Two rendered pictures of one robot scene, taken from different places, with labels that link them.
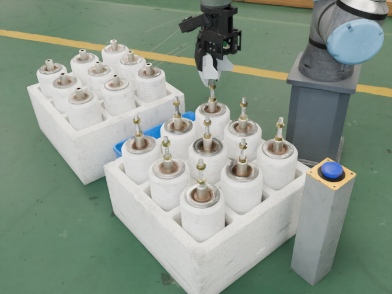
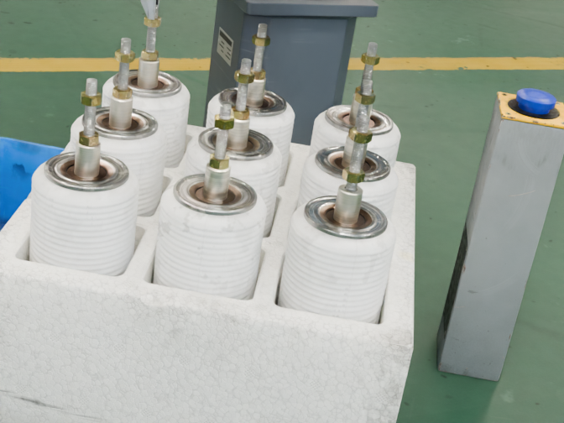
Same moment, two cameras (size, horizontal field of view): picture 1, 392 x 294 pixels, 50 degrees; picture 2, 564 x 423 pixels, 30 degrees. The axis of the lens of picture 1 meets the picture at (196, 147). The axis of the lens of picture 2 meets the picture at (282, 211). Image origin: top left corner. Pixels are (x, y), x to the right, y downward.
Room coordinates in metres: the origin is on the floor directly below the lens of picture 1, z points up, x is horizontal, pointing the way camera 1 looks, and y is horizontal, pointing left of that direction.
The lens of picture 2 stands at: (0.13, 0.67, 0.68)
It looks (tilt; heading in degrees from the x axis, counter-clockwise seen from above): 27 degrees down; 310
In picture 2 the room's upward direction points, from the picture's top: 9 degrees clockwise
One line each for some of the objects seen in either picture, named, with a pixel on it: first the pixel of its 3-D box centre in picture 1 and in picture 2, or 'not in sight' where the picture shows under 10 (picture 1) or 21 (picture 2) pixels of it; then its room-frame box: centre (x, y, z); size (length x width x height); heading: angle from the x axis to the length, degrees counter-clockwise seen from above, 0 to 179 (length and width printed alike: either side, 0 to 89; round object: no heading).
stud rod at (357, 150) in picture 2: (201, 174); (357, 156); (0.63, -0.01, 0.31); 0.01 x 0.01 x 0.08
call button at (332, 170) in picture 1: (331, 171); (535, 103); (0.61, -0.27, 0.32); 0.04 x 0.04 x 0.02
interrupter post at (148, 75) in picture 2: (212, 105); (148, 72); (0.96, -0.05, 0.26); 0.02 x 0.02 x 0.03
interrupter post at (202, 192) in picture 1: (202, 191); (347, 205); (0.63, -0.01, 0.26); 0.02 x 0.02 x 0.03
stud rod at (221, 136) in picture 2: (167, 150); (221, 143); (0.72, 0.06, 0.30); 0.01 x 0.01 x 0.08
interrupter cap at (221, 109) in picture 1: (212, 109); (147, 84); (0.96, -0.05, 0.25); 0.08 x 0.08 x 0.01
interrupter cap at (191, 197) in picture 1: (202, 195); (345, 217); (0.63, -0.01, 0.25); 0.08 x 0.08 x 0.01
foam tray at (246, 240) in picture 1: (209, 194); (217, 281); (0.80, -0.03, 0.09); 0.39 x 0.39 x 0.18; 38
